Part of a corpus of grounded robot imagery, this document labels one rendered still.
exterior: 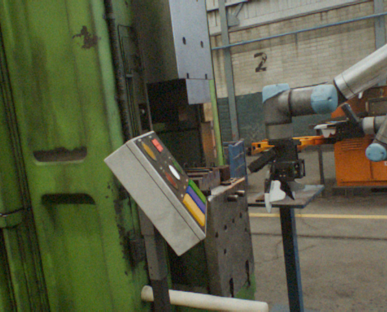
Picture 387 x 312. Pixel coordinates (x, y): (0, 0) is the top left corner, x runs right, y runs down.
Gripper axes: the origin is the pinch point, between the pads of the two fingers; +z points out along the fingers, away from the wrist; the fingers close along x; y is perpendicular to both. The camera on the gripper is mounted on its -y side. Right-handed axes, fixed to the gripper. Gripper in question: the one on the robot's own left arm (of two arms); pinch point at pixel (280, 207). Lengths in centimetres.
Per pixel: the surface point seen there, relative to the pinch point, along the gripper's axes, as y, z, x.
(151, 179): -7.4, -17.1, -41.6
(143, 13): -51, -68, 4
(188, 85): -41, -41, 13
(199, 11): -45, -70, 30
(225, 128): -526, 24, 677
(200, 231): -0.1, -4.0, -35.7
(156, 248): -20.2, 4.4, -32.2
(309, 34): -318, -160, 733
